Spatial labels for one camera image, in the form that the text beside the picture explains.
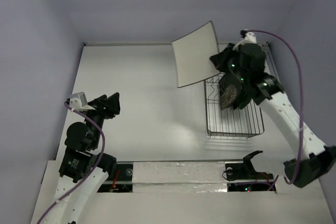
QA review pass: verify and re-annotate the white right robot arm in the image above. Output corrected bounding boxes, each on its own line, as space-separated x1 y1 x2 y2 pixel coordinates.
209 43 335 188

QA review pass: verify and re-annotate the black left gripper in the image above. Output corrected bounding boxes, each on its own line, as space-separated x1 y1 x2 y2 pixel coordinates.
84 91 120 147

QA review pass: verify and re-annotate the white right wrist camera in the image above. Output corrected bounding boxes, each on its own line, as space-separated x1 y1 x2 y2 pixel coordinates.
233 29 257 51

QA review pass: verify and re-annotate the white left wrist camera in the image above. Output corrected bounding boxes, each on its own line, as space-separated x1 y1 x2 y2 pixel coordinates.
66 92 95 112

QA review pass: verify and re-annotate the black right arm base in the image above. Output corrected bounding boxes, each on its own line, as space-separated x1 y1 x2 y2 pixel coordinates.
222 151 263 182

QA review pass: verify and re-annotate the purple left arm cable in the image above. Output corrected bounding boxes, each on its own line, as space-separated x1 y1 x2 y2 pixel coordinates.
36 102 106 224

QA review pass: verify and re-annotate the black floral square plate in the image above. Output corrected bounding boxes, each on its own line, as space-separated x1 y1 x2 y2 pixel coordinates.
219 73 242 110

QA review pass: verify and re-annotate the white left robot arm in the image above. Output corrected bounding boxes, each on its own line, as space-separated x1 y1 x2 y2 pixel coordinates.
43 92 120 223

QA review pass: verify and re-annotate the white square plate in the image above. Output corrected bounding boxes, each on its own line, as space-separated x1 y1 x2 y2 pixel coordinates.
172 21 219 88

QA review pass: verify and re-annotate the metal wire dish rack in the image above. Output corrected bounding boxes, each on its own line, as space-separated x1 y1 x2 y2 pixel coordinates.
204 74 265 138

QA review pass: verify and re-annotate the white foam front block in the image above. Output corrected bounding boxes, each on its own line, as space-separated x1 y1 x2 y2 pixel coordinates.
132 162 227 194

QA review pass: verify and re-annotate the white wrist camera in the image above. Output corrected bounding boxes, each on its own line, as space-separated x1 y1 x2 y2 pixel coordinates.
233 29 257 51
66 92 95 112

